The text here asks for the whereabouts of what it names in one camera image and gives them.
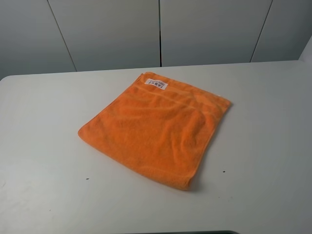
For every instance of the orange microfibre towel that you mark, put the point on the orange microfibre towel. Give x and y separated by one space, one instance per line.
159 134

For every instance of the white towel label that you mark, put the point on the white towel label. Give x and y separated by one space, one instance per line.
156 83

